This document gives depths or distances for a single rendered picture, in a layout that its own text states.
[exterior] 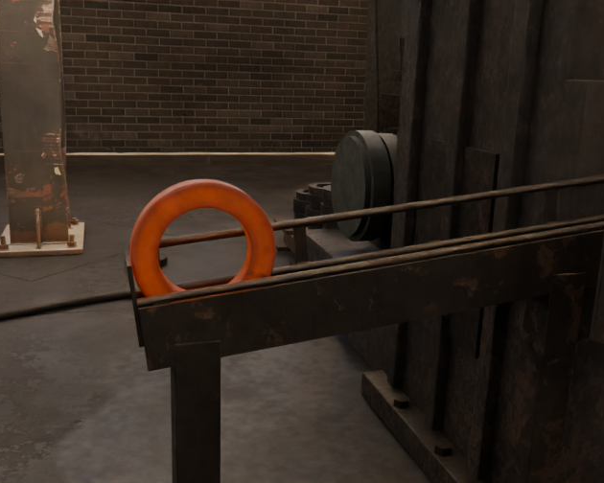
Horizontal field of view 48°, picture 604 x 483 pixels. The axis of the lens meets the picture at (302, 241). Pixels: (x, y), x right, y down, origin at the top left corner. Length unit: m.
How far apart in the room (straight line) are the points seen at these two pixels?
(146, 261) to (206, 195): 0.11
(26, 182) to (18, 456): 1.89
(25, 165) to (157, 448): 1.99
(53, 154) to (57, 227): 0.35
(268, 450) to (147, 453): 0.28
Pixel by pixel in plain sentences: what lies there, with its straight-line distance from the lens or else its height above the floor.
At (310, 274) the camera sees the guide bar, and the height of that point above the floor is 0.61.
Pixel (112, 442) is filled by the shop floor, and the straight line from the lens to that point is 1.75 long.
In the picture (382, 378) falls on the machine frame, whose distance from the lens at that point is 1.90.
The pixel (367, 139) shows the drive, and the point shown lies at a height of 0.66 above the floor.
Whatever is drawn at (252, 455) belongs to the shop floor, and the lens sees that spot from 1.67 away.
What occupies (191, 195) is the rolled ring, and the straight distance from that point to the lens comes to 0.87.
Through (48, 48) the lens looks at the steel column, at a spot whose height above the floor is 0.93.
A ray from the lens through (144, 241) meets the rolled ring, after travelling 0.87.
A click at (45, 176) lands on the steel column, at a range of 3.41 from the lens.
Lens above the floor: 0.87
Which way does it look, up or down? 14 degrees down
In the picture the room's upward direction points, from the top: 2 degrees clockwise
